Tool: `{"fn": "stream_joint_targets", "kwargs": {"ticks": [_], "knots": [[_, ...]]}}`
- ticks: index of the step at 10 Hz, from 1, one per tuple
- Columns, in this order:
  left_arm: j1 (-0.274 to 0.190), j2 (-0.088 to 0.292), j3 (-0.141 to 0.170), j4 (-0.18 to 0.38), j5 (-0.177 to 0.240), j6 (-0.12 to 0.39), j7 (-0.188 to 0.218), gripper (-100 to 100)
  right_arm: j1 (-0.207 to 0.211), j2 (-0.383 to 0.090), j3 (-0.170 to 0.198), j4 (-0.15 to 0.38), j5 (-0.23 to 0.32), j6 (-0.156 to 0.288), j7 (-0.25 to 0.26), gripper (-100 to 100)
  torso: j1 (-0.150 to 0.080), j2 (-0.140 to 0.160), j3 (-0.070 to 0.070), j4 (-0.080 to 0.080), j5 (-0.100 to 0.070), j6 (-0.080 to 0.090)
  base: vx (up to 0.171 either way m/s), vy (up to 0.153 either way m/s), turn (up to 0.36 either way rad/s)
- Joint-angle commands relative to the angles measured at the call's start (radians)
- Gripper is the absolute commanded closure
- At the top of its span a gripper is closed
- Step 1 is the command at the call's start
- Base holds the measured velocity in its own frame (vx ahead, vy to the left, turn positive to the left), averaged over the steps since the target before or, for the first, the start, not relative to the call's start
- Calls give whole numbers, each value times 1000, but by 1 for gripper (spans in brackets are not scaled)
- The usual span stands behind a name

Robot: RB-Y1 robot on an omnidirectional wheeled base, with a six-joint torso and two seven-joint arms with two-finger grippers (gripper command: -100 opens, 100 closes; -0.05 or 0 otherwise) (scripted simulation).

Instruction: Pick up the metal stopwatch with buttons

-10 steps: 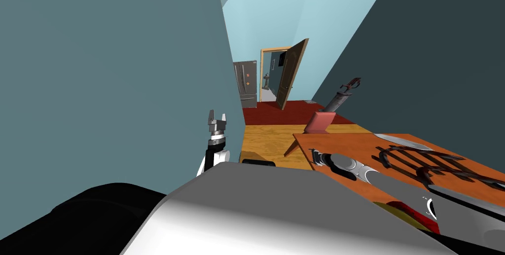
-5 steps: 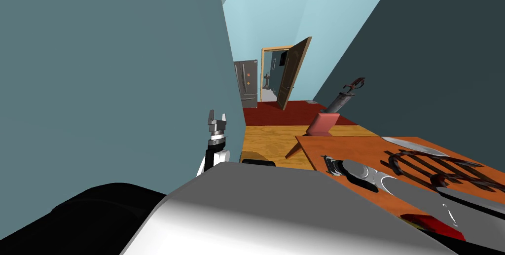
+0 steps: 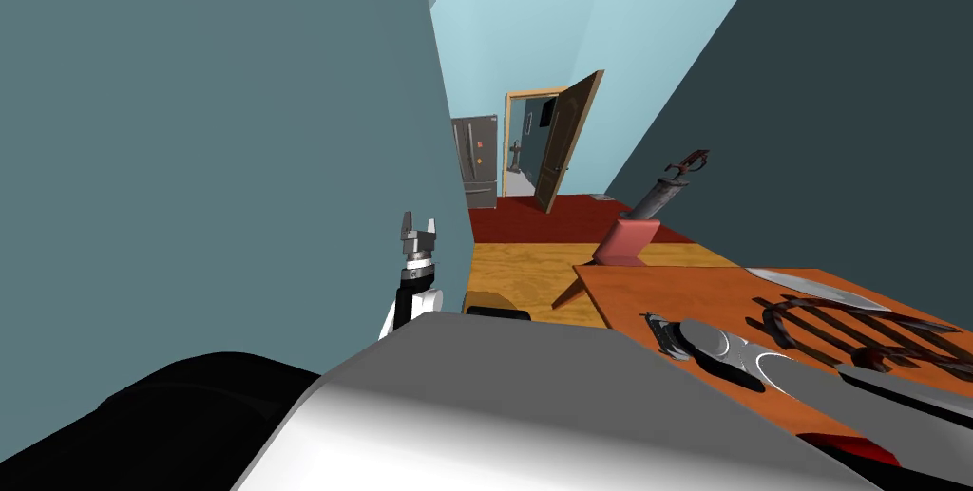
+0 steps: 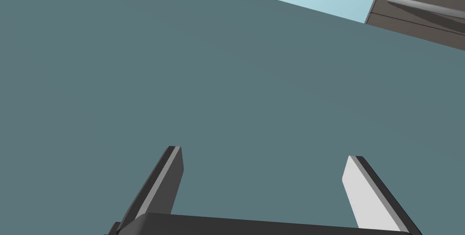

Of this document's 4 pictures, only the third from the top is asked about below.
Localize brown door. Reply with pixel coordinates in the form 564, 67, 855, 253
533, 68, 606, 216

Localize silver pointed blade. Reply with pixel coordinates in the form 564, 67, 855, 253
744, 266, 892, 314

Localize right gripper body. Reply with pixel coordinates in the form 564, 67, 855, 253
641, 312, 690, 363

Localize grey refrigerator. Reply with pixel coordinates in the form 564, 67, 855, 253
450, 114, 500, 211

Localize pink block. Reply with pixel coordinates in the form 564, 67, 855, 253
592, 217, 662, 269

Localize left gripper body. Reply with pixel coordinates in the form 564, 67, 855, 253
399, 228, 439, 260

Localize orange wooden table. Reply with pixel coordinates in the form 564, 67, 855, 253
550, 262, 973, 469

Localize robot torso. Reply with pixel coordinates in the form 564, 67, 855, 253
227, 307, 887, 491

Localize dark slatted rack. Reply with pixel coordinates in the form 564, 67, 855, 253
748, 293, 973, 387

